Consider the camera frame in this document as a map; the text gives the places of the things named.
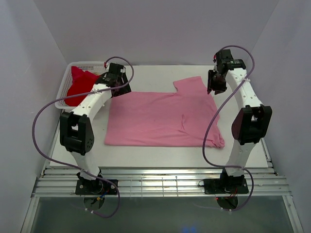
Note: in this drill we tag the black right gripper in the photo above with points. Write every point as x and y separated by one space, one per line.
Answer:
211 85

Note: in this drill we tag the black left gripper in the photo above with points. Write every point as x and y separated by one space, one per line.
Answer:
125 89

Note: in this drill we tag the pink t shirt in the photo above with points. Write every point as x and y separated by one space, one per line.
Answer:
173 119

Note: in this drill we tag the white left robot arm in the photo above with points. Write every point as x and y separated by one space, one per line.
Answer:
87 95

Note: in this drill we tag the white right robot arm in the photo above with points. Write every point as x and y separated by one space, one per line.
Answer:
252 121

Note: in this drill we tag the white plastic mesh basket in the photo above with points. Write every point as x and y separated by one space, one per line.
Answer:
93 67

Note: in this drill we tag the red t shirt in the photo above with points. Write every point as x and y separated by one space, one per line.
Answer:
82 81

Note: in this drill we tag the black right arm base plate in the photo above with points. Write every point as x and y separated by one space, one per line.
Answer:
216 186

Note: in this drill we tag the aluminium rail frame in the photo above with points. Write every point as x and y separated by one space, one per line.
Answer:
61 182

